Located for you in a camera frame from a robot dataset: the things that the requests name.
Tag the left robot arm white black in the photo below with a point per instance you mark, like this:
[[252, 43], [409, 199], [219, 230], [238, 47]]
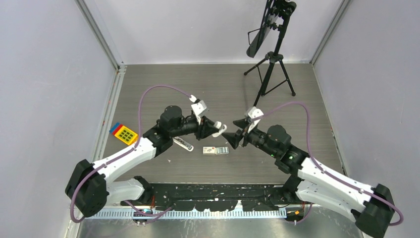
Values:
[[92, 186]]

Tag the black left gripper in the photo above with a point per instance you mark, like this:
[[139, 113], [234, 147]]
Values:
[[205, 129]]

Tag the staple box tray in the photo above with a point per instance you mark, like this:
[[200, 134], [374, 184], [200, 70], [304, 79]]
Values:
[[221, 150]]

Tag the yellow green colourful block toy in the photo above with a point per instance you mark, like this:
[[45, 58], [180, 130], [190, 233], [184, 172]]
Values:
[[123, 133]]

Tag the white staple box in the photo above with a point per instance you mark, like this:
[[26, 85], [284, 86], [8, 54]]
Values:
[[209, 150]]

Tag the black tablet on tripod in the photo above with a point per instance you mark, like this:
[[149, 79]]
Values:
[[276, 17]]

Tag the white staple remover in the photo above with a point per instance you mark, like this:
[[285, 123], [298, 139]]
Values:
[[221, 129]]

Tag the aluminium cable duct rail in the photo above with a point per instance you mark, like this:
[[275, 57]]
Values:
[[237, 213]]

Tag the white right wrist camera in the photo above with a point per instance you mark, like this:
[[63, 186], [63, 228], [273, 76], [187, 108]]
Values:
[[253, 117]]

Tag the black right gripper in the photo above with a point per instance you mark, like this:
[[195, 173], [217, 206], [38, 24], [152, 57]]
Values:
[[235, 138]]

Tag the black tripod stand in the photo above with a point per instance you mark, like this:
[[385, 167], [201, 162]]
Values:
[[265, 68]]

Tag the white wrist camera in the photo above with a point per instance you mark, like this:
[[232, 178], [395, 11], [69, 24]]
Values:
[[253, 117], [199, 109]]

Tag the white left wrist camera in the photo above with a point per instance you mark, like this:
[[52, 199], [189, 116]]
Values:
[[199, 109]]

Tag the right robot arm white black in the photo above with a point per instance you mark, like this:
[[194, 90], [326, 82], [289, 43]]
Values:
[[369, 207]]

